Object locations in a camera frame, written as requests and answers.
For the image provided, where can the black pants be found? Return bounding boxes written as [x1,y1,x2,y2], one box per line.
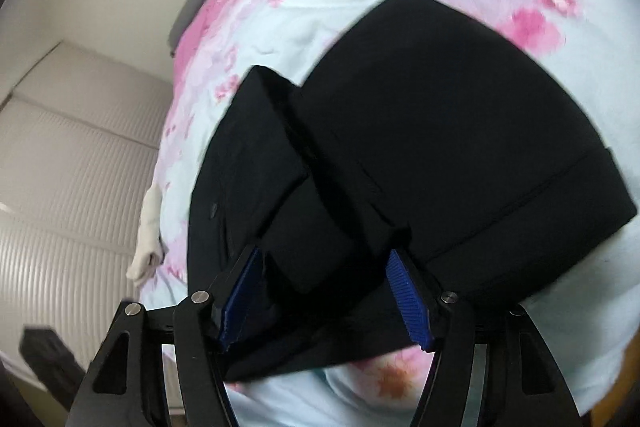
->
[186,0,640,383]

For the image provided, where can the cream folded blanket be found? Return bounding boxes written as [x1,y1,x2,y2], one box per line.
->
[126,187,168,282]

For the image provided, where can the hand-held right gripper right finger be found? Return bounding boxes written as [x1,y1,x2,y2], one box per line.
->
[386,248,584,427]

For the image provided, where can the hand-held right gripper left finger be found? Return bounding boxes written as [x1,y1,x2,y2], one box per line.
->
[65,244,264,427]

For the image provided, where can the white louvered wardrobe doors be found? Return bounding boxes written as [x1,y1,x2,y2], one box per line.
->
[0,39,177,410]

